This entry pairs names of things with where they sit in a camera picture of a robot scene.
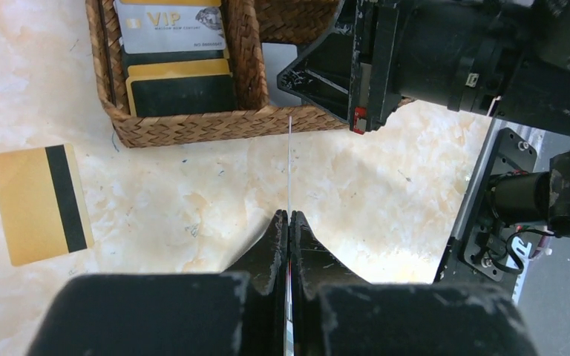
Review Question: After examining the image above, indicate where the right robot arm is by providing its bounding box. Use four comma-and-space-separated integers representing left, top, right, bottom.
278, 1, 570, 237

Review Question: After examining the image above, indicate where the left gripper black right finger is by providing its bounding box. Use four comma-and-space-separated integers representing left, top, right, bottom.
289, 211, 537, 355

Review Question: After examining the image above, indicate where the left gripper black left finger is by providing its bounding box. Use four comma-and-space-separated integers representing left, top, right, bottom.
28, 210, 288, 355

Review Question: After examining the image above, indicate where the silver card in basket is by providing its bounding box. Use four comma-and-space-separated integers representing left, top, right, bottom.
114, 1, 227, 54

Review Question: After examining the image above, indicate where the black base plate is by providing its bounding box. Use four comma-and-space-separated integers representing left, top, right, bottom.
434, 128, 550, 300

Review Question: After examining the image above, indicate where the woven wicker divided basket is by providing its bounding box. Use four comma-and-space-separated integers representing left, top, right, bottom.
85, 0, 414, 149

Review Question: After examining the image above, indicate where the thin card seen edge-on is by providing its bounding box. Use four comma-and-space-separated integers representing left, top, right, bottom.
284, 115, 295, 356

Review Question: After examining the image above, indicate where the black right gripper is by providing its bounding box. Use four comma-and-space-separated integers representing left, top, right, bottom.
277, 1, 530, 134

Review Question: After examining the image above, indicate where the gold card on table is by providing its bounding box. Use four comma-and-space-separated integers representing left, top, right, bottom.
0, 144, 94, 266

